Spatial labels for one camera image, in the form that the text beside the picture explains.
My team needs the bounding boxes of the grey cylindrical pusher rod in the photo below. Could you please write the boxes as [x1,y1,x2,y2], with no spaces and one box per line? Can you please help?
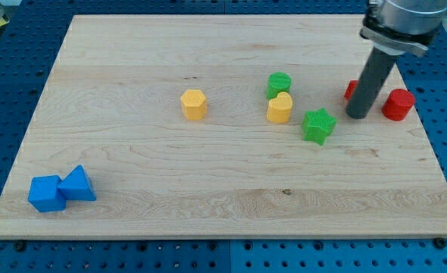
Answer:
[345,48,398,119]

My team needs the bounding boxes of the red cylinder block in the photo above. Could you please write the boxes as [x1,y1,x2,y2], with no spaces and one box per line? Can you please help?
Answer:
[381,89,415,121]

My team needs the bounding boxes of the blue triangle block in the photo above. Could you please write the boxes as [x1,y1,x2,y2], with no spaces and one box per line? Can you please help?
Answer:
[58,165,96,201]

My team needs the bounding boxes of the yellow heart block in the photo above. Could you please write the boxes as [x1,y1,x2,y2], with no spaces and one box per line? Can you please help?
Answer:
[266,92,293,124]

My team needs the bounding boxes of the green star block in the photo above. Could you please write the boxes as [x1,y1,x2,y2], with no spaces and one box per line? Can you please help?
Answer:
[302,108,337,146]

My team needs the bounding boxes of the blue cube block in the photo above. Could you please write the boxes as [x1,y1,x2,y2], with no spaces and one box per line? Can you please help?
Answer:
[28,175,66,212]

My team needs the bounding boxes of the green cylinder block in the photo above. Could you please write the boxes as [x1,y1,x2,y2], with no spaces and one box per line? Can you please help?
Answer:
[266,72,292,100]

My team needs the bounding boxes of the wooden board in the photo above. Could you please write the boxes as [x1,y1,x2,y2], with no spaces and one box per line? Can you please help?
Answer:
[0,14,447,240]

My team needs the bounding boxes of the yellow hexagon block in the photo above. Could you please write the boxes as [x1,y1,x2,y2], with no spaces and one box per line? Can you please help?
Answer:
[180,89,208,121]

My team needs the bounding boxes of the red star block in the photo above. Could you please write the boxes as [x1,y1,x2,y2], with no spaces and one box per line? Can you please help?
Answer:
[343,80,358,100]

